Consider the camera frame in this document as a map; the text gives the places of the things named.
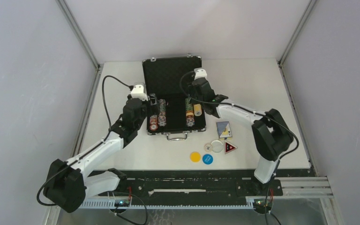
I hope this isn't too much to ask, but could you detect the yellow chip stack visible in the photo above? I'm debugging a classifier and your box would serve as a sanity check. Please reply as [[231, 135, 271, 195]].
[[193, 104, 202, 116]]

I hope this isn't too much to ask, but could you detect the shrink-wrapped blue chip stack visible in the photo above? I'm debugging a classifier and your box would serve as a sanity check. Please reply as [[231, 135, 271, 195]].
[[149, 114, 159, 126]]

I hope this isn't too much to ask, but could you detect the red five poker chip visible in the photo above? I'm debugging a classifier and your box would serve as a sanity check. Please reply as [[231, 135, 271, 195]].
[[150, 124, 158, 131]]

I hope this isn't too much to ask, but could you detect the playing card deck box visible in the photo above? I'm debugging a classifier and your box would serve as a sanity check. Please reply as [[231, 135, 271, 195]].
[[216, 121, 233, 140]]

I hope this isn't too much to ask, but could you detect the white dealer button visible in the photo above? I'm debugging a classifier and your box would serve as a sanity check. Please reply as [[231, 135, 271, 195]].
[[211, 140, 224, 153]]

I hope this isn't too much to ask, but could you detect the red triangular card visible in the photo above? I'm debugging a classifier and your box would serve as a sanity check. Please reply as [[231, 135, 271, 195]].
[[224, 141, 238, 154]]

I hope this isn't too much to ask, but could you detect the yellow round button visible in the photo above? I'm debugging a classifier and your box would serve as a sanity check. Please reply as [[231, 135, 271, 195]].
[[189, 152, 202, 163]]

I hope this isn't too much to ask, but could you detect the blue round button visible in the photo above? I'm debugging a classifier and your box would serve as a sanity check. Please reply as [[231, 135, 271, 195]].
[[202, 154, 214, 165]]

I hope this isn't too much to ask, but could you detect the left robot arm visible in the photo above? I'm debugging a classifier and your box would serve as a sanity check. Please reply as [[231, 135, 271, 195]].
[[37, 96, 159, 213]]

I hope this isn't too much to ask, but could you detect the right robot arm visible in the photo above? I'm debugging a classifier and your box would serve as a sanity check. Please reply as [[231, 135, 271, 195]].
[[188, 78, 299, 195]]

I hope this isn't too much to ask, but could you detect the black aluminium poker case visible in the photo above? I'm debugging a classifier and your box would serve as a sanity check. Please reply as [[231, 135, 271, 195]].
[[142, 55, 206, 141]]

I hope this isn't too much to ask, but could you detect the left circuit board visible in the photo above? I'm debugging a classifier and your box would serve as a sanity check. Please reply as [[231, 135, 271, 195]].
[[114, 200, 130, 208]]

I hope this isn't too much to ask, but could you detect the circuit board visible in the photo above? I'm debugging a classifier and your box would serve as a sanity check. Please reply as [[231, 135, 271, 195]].
[[114, 200, 130, 208], [253, 199, 272, 207]]

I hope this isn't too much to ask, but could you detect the right circuit board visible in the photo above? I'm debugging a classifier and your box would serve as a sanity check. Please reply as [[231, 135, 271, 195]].
[[253, 199, 272, 207]]

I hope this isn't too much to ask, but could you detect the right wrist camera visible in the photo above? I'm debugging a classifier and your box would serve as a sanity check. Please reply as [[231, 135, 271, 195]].
[[194, 68, 207, 80]]

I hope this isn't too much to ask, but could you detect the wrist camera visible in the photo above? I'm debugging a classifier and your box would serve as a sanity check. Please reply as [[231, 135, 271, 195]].
[[194, 68, 207, 80], [130, 82, 149, 101]]

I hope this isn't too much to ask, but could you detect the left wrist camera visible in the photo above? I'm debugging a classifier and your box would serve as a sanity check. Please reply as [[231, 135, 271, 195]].
[[130, 82, 149, 101]]

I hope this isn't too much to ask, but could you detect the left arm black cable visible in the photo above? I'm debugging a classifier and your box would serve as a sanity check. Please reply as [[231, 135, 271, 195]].
[[36, 75, 135, 206]]

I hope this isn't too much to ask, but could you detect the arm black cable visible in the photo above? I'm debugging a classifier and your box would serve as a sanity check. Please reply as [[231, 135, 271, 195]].
[[36, 75, 135, 206], [179, 70, 300, 225]]

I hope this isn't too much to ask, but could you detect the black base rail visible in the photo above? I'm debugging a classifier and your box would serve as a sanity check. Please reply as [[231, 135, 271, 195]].
[[116, 169, 284, 206]]

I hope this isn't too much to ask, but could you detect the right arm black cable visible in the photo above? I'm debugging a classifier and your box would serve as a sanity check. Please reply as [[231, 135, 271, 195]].
[[179, 70, 300, 225]]

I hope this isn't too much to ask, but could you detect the grey cable duct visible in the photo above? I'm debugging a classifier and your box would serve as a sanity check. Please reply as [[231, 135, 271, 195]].
[[73, 198, 257, 210]]

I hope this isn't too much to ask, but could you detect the left aluminium frame post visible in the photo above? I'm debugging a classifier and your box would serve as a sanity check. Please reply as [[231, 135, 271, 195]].
[[42, 0, 103, 225]]

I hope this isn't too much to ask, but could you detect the aluminium frame post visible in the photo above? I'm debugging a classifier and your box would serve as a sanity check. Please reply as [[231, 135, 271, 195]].
[[42, 0, 103, 225], [277, 0, 344, 225]]

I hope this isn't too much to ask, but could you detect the right aluminium frame post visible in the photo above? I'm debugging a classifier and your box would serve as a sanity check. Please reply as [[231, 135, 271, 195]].
[[277, 0, 344, 225]]

